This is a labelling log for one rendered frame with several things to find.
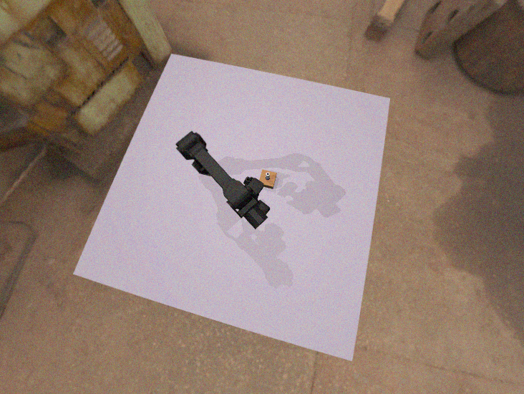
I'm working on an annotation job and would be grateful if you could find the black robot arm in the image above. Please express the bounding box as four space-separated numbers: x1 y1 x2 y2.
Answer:
176 131 268 229

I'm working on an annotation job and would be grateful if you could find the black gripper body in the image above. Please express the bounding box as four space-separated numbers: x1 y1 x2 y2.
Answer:
256 202 270 214

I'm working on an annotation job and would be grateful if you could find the tan wooden block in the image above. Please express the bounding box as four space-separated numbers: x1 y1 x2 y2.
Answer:
259 169 277 189

